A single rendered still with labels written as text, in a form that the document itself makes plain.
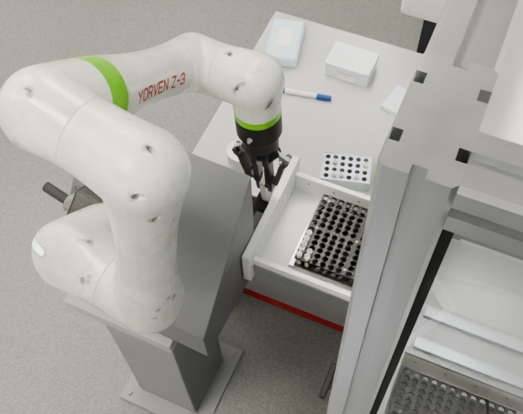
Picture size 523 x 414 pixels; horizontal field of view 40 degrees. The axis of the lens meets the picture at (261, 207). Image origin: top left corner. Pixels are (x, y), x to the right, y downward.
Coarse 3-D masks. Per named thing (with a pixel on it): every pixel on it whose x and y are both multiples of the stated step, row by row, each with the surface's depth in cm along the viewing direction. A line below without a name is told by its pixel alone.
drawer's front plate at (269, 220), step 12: (288, 168) 162; (288, 180) 161; (276, 192) 159; (288, 192) 166; (276, 204) 158; (264, 216) 156; (276, 216) 162; (264, 228) 155; (252, 240) 153; (264, 240) 159; (252, 252) 152; (252, 264) 155; (252, 276) 160
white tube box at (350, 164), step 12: (324, 156) 180; (336, 156) 181; (348, 156) 180; (360, 156) 180; (324, 168) 179; (336, 168) 178; (348, 168) 178; (360, 168) 178; (324, 180) 177; (336, 180) 176; (348, 180) 176; (360, 180) 176
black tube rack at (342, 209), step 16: (320, 208) 163; (336, 208) 160; (352, 208) 160; (320, 224) 158; (336, 224) 158; (352, 224) 158; (320, 240) 156; (336, 240) 156; (352, 240) 156; (304, 256) 154; (320, 256) 154; (336, 256) 157; (352, 256) 154; (320, 272) 156; (336, 272) 152; (352, 272) 152
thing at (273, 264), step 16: (304, 176) 165; (304, 192) 170; (320, 192) 167; (336, 192) 164; (352, 192) 163; (288, 208) 168; (304, 208) 168; (368, 208) 164; (288, 224) 165; (304, 224) 165; (272, 240) 163; (288, 240) 163; (256, 256) 155; (272, 256) 161; (288, 256) 161; (256, 272) 158; (272, 272) 155; (288, 272) 153; (304, 272) 159; (304, 288) 155; (320, 288) 152; (336, 288) 150
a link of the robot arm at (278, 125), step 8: (280, 120) 137; (240, 128) 137; (272, 128) 136; (280, 128) 139; (240, 136) 139; (248, 136) 137; (256, 136) 136; (264, 136) 137; (272, 136) 138; (248, 144) 138; (256, 144) 138; (264, 144) 139
